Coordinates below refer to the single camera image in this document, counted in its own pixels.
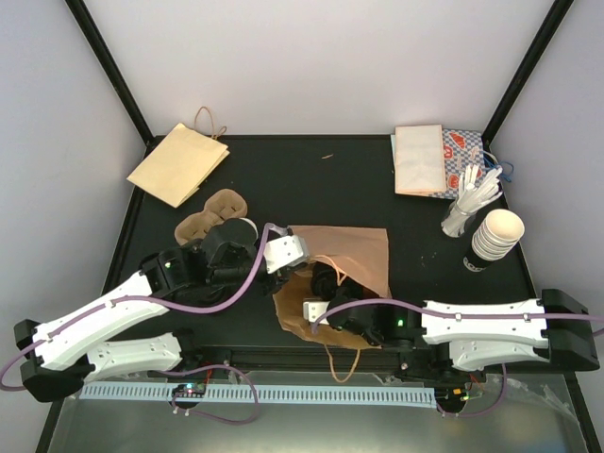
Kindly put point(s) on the blue checkered paper bag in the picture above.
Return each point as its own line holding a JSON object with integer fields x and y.
{"x": 462, "y": 148}

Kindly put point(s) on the black frame post right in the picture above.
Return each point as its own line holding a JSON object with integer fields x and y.
{"x": 536, "y": 49}

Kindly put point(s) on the black frame post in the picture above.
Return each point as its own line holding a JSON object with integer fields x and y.
{"x": 99, "y": 47}
{"x": 536, "y": 49}

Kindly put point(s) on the stack of white paper cups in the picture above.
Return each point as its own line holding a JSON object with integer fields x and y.
{"x": 499, "y": 232}

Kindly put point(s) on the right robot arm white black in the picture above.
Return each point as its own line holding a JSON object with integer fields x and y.
{"x": 553, "y": 331}

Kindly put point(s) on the brown kraft paper bag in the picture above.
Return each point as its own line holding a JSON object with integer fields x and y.
{"x": 360, "y": 257}

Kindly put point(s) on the bundle of white straws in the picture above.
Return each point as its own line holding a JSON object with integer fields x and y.
{"x": 473, "y": 195}

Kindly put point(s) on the light blue cable duct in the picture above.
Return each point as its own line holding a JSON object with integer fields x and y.
{"x": 262, "y": 394}

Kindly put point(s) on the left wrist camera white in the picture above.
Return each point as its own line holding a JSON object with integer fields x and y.
{"x": 287, "y": 251}

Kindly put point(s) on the tan paper bag with handles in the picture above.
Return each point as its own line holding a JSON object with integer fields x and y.
{"x": 177, "y": 166}

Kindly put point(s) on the stacked pulp cup carriers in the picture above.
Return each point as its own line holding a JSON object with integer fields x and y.
{"x": 223, "y": 205}

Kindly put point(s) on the white paper bag brown trim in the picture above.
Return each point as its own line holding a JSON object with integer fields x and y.
{"x": 419, "y": 162}

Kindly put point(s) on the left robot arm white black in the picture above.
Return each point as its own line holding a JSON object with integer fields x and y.
{"x": 199, "y": 277}

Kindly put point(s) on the black frame post left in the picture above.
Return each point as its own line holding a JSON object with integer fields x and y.
{"x": 99, "y": 47}

